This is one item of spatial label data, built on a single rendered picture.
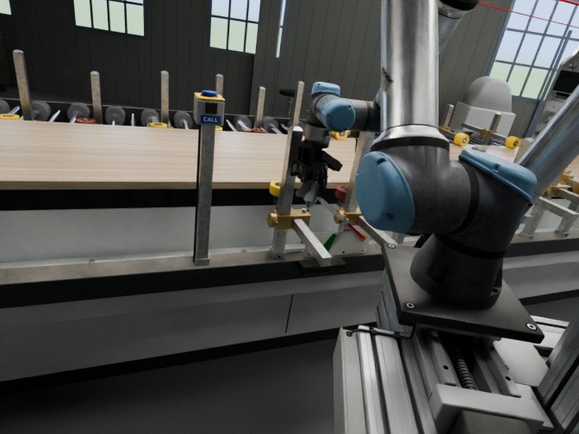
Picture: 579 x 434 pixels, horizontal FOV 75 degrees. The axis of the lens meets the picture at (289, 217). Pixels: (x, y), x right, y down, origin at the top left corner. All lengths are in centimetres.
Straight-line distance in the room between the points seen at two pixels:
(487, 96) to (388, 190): 534
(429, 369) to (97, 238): 112
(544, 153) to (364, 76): 545
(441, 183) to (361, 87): 568
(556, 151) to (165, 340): 148
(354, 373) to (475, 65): 611
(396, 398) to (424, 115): 40
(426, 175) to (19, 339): 149
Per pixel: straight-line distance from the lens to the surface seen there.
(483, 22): 653
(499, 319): 70
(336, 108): 91
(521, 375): 77
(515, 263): 216
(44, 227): 142
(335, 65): 616
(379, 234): 125
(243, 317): 172
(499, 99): 591
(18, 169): 145
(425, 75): 61
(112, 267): 125
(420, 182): 55
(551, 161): 84
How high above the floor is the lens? 139
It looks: 25 degrees down
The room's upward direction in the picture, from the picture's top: 9 degrees clockwise
